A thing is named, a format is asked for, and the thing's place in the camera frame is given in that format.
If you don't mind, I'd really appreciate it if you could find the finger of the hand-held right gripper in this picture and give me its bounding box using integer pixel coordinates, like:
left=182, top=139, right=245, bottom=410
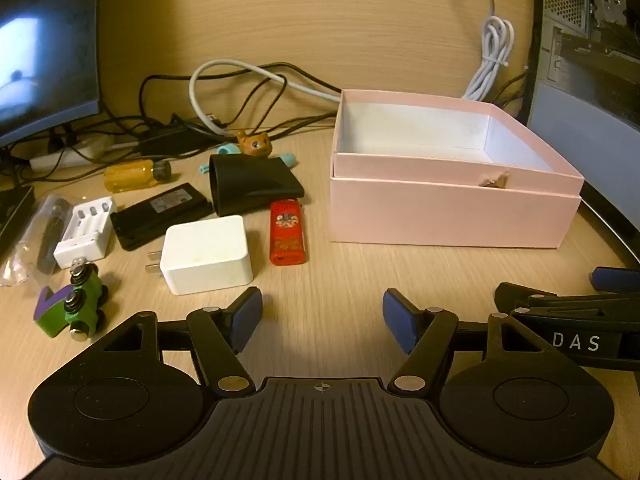
left=494, top=282, right=640, bottom=318
left=590, top=266, right=640, bottom=293

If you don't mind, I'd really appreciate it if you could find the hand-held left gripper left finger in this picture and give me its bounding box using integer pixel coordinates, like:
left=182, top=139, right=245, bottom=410
left=92, top=286, right=264, bottom=395

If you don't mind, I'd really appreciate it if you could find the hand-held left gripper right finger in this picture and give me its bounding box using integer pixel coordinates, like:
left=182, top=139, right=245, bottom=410
left=381, top=288, right=551, bottom=395

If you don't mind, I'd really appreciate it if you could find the white power adapter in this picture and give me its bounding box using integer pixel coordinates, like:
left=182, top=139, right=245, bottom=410
left=145, top=215, right=255, bottom=296

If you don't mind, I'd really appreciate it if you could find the red lighter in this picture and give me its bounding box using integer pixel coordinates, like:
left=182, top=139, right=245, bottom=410
left=269, top=200, right=307, bottom=266

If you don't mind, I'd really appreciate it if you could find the pink cardboard box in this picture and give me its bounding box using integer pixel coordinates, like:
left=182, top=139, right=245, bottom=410
left=329, top=89, right=586, bottom=250

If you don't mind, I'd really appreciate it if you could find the black battery pack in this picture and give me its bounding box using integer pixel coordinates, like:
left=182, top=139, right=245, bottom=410
left=110, top=182, right=213, bottom=252

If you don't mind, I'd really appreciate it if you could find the green toy train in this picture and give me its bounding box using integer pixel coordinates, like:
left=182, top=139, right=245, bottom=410
left=65, top=258, right=111, bottom=343

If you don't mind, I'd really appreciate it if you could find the teal plastic toy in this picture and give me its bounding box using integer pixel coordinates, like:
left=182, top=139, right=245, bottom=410
left=197, top=142, right=298, bottom=176

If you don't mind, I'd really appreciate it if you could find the white battery charger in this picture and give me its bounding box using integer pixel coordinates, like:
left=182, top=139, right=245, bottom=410
left=53, top=196, right=118, bottom=269

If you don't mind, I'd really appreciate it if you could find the yellow screwdriver handle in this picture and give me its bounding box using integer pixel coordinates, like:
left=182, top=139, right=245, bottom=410
left=103, top=158, right=173, bottom=194

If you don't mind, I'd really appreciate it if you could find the clear bag with black pen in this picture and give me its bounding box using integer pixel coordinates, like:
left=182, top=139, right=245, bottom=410
left=0, top=194, right=73, bottom=288

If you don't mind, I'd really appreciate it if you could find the black power brick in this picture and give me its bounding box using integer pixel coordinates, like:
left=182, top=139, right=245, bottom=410
left=137, top=119, right=236, bottom=157

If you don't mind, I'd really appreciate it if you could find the white power strip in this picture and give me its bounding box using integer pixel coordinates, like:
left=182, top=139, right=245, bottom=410
left=29, top=132, right=118, bottom=170

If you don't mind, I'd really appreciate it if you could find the black keyboard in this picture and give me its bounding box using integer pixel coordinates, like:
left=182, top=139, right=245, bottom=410
left=0, top=186, right=36, bottom=256

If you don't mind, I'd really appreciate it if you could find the computer tower case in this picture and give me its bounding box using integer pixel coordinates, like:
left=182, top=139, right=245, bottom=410
left=520, top=0, right=640, bottom=271

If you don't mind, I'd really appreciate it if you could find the computer monitor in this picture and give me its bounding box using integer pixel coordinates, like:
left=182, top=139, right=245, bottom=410
left=0, top=0, right=103, bottom=148

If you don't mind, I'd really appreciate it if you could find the black cable tangle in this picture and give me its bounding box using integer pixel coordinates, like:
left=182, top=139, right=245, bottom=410
left=0, top=62, right=346, bottom=181

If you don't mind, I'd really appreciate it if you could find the white looped cable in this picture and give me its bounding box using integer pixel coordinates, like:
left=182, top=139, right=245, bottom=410
left=189, top=60, right=343, bottom=136

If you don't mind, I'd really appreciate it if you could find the white coiled cable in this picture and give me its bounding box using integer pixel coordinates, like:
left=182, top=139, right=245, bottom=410
left=461, top=0, right=516, bottom=102

